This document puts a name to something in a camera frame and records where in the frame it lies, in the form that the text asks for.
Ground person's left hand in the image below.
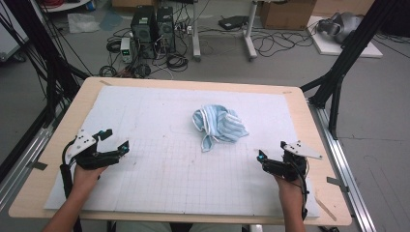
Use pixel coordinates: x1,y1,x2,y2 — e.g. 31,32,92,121
72,164,108,195

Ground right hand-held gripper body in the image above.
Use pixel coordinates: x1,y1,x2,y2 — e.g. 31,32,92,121
260,140,323,182

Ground thin wooden stick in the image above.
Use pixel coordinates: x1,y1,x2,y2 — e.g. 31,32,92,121
313,194,337,222

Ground white power supply box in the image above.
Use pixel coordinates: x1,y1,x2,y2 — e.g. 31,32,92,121
120,37,133,64

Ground grey headset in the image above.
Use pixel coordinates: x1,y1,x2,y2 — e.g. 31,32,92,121
316,12,364,44

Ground black flat device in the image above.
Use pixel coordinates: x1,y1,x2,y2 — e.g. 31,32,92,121
218,14,249,31

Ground white desk frame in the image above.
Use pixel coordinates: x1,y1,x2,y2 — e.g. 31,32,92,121
190,0,259,62

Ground aluminium rail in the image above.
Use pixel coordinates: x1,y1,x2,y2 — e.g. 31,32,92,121
308,102,376,232
0,125,56,211

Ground light blue striped towel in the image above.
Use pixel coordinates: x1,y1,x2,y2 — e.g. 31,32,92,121
191,103,249,153

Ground white floor board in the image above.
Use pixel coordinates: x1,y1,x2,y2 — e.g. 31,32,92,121
306,15,384,59

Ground tangled black floor cables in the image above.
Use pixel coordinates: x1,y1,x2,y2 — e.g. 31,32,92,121
250,27,313,58

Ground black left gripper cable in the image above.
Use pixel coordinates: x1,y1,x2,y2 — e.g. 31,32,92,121
59,138,83,232

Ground brown cardboard box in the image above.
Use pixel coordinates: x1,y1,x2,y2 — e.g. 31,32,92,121
259,0,318,31

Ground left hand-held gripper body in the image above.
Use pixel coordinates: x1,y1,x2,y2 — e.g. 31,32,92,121
66,129,122,171

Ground person's right hand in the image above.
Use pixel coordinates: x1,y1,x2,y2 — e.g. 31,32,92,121
274,175,306,203

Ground wooden table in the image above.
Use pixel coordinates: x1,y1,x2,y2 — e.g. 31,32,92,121
8,76,353,226

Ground white foam mat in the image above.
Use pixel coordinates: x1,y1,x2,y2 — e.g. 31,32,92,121
44,85,321,218

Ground coiled black cable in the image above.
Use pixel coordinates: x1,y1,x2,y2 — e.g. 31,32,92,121
99,65,118,78
165,52,190,73

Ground black metal frame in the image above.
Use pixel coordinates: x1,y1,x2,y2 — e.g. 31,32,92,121
299,0,400,141
0,0,91,129

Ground blue sheet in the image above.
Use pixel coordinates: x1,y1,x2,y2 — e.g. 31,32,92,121
99,11,125,32

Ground clear plastic bag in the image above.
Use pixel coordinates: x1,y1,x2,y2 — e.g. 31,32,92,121
67,13,101,34

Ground black computer tower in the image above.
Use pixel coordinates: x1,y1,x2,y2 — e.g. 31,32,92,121
157,6,177,54
130,5,159,60

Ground grey tape piece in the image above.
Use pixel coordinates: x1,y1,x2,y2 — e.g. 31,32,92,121
326,176,350,193
27,160,48,172

